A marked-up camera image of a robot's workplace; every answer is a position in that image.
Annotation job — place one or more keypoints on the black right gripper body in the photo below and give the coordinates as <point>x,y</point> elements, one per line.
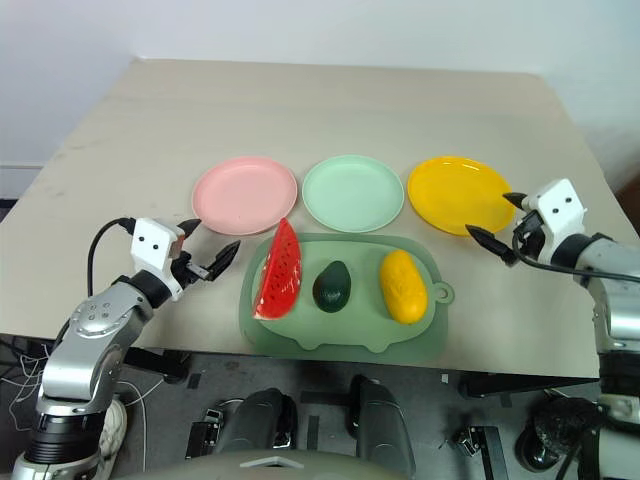
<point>530,237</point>

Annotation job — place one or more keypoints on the white sneaker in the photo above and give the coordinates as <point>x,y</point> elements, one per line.
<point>114,425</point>

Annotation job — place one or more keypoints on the black caster wheel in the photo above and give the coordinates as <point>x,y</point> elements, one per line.
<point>535,447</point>

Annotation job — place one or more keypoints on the yellow plate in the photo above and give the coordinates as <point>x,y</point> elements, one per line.
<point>457,195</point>

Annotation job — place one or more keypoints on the dark rounded robot leg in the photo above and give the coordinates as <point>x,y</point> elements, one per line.
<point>382,430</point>
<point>260,425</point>

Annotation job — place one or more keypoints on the red watermelon slice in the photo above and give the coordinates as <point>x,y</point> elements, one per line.
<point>281,275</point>

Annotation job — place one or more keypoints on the light green plate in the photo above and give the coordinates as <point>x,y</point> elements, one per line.
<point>352,192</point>

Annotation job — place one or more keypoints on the pink plate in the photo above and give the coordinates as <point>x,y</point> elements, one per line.
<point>245,195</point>

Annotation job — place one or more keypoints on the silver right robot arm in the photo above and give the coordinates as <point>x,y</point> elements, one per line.
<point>612,300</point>

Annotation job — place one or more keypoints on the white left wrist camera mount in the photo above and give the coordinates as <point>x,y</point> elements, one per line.
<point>150,245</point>

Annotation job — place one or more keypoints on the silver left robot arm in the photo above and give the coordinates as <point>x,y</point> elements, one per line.
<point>95,345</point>

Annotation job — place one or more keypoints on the yellow mango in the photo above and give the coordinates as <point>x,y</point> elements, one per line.
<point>402,287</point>

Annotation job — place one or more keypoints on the black table frame bar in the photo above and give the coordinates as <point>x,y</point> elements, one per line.
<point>520,384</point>
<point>155,362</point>

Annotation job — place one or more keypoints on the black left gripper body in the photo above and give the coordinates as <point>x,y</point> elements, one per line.
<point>187,272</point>

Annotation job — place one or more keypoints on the dark green avocado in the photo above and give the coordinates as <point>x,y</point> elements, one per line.
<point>331,290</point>

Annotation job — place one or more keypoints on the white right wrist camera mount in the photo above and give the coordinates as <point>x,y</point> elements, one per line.
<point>557,205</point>

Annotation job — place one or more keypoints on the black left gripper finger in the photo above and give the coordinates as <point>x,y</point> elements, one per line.
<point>225,257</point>
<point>191,227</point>

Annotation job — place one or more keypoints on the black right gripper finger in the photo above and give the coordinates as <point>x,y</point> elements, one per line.
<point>515,199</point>
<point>492,244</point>

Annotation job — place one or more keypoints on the grey robot torso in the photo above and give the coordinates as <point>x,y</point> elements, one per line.
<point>250,467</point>

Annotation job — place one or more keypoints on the green silicone mat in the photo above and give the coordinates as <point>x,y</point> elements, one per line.
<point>345,335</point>

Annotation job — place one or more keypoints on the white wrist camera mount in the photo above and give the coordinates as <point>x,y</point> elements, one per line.
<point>150,245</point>
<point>557,205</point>

